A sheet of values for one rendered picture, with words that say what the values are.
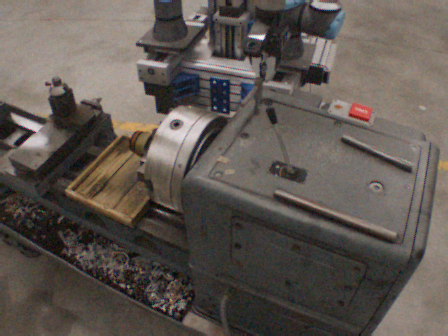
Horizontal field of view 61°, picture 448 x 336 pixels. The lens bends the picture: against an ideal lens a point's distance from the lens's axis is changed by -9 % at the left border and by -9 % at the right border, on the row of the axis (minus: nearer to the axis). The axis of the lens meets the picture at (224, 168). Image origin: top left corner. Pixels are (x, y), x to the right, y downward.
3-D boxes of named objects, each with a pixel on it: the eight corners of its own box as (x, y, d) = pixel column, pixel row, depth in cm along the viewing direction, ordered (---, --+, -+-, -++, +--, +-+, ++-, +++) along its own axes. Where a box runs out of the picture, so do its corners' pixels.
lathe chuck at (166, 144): (225, 156, 145) (216, 91, 120) (182, 229, 129) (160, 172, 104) (203, 149, 148) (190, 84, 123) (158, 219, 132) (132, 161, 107)
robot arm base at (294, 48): (270, 39, 165) (272, 18, 158) (306, 46, 161) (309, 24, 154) (261, 56, 154) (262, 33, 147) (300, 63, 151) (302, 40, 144)
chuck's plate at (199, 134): (234, 159, 144) (227, 94, 119) (191, 233, 128) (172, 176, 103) (225, 156, 145) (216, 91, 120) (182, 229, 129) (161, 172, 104)
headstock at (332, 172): (404, 219, 135) (444, 133, 107) (373, 340, 104) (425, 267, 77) (250, 167, 154) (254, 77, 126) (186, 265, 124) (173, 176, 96)
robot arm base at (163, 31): (162, 24, 176) (160, 4, 169) (193, 28, 173) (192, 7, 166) (146, 39, 166) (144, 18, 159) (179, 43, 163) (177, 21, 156)
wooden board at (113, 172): (187, 161, 156) (186, 153, 153) (132, 229, 133) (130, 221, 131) (124, 139, 166) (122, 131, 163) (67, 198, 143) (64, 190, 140)
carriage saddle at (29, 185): (115, 125, 173) (112, 114, 168) (41, 198, 143) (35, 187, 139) (66, 108, 182) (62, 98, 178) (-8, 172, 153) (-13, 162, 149)
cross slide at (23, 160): (108, 113, 169) (106, 105, 165) (38, 179, 142) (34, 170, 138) (80, 104, 174) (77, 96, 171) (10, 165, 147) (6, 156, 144)
